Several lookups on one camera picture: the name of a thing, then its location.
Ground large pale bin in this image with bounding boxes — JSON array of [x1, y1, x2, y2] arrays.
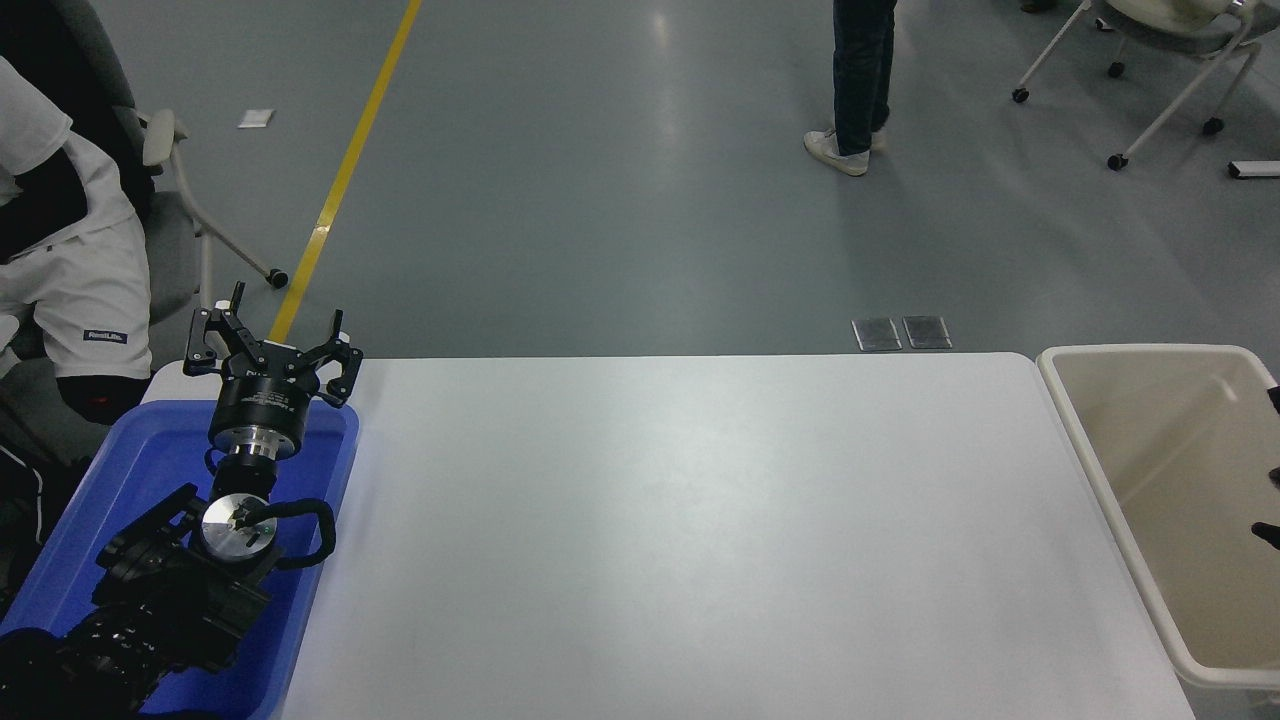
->
[[1037, 345, 1280, 691]]

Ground seated person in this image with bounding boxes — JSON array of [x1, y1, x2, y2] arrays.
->
[[0, 55, 153, 601]]

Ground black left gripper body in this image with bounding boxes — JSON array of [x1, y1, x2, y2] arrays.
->
[[210, 341, 324, 434]]

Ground grey office chair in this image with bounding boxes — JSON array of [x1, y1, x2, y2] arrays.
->
[[0, 0, 291, 466]]

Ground white wheeled chair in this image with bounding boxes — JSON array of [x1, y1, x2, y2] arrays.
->
[[1012, 0, 1280, 172]]

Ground blue plastic tray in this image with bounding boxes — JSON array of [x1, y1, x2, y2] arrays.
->
[[0, 400, 360, 720]]

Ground standing person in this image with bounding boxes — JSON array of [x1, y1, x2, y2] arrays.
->
[[803, 0, 899, 178]]

